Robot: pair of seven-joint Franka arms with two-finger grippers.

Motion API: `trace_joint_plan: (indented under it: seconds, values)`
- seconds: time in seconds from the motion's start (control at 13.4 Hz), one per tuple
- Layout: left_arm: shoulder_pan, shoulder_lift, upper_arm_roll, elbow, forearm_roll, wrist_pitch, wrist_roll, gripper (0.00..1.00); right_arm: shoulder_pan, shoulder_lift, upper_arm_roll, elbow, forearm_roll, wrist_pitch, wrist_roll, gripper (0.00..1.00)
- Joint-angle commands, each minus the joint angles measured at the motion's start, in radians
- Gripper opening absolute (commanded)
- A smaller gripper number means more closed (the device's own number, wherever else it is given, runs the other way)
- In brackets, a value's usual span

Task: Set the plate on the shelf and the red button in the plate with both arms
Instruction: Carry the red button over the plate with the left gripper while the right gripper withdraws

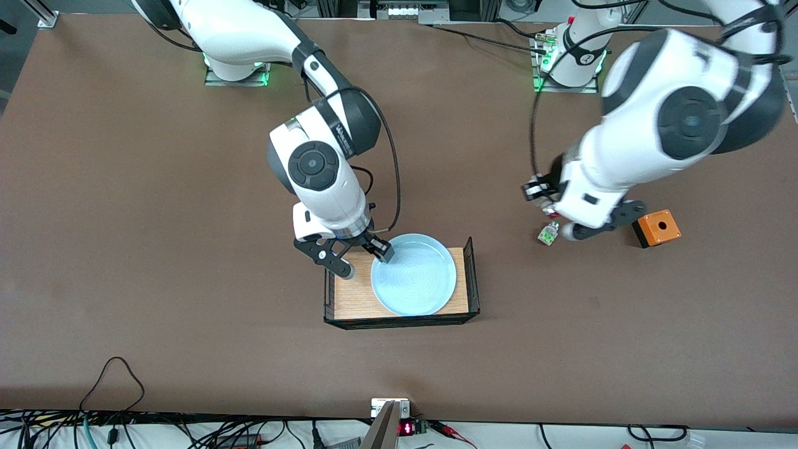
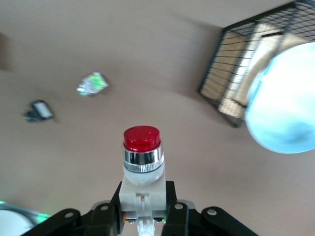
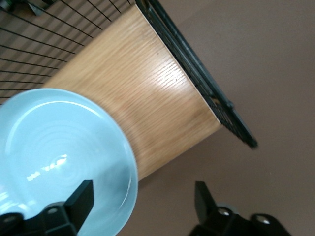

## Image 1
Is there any white power strip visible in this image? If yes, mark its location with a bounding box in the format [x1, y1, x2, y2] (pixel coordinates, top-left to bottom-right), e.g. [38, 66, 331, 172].
[358, 0, 449, 19]

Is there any black cable to arm base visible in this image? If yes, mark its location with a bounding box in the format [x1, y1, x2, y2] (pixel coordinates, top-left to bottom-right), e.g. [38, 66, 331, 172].
[426, 17, 552, 56]

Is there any black coiled cable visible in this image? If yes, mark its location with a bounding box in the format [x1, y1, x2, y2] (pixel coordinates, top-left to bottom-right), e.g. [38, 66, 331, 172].
[627, 424, 690, 443]

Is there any wooden tray with wire sides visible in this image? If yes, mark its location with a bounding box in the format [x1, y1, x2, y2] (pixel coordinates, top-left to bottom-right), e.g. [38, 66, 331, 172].
[323, 236, 481, 330]

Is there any red test probe clip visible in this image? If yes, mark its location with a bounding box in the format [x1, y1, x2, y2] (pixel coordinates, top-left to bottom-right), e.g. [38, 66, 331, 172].
[430, 421, 478, 449]

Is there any light blue plate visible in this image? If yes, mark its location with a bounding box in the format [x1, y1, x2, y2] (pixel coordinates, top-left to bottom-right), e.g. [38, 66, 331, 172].
[370, 233, 457, 317]

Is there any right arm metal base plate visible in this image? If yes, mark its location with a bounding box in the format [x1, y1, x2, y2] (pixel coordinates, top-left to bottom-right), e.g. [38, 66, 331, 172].
[204, 59, 270, 87]

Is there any orange button enclosure box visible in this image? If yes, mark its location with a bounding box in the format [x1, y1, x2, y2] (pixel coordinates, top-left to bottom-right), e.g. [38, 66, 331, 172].
[632, 210, 682, 249]

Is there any thin black looped cable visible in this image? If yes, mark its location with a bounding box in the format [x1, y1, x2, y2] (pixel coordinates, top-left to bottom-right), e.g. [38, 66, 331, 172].
[79, 356, 146, 417]

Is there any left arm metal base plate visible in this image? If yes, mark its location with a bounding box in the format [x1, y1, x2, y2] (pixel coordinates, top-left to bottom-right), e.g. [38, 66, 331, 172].
[532, 30, 599, 94]

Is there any grey camera mount bar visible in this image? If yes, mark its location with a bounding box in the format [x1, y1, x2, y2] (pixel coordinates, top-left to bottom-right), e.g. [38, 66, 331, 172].
[360, 401, 401, 449]

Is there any silver camera mount bracket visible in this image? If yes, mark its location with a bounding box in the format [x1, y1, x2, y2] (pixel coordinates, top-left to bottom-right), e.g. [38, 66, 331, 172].
[371, 398, 411, 418]

